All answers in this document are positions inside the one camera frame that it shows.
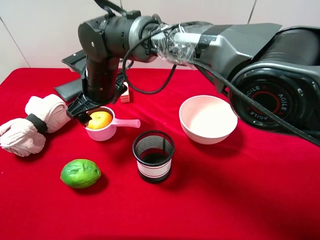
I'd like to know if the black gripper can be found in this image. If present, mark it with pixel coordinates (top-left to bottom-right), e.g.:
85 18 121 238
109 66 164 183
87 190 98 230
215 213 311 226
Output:
66 73 127 126

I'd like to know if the orange fruit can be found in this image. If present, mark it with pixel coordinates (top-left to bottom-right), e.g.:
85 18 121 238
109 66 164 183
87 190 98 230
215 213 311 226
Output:
87 111 113 130

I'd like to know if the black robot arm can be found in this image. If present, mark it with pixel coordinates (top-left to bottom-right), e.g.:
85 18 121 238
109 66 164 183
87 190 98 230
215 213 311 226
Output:
67 8 320 145

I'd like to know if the black leather pouch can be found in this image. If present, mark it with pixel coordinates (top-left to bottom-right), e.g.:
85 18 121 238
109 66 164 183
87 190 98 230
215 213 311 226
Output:
54 78 82 102

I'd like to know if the small wooden block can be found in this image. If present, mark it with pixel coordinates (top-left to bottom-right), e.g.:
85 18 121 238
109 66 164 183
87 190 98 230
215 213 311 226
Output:
120 82 130 103

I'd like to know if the black band on towel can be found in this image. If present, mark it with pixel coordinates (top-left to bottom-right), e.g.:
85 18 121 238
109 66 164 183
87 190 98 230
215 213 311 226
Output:
25 113 48 135

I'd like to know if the green lime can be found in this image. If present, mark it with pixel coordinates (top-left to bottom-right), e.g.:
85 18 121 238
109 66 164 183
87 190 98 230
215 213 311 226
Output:
60 159 102 189

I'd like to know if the rolled pink towel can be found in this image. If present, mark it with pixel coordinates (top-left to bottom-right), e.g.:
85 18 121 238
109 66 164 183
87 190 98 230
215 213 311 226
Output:
0 94 71 157

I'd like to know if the black mesh pen holder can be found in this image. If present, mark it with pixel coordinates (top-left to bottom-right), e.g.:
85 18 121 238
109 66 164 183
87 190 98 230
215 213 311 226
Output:
132 130 175 184

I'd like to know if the red tablecloth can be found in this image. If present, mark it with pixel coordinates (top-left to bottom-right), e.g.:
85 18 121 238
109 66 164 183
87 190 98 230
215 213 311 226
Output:
0 70 320 240

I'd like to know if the pink bowl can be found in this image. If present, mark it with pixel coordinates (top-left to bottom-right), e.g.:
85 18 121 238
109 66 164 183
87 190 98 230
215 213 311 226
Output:
178 95 238 145

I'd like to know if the pink saucepan with handle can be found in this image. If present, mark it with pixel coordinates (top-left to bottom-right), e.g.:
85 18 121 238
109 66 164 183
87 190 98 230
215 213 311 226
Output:
85 106 141 141

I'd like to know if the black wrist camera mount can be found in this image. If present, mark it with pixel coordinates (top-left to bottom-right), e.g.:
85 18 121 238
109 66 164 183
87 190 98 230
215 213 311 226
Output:
61 49 87 75

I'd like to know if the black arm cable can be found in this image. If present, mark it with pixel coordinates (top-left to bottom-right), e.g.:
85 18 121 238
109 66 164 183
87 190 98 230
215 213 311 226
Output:
93 0 320 146

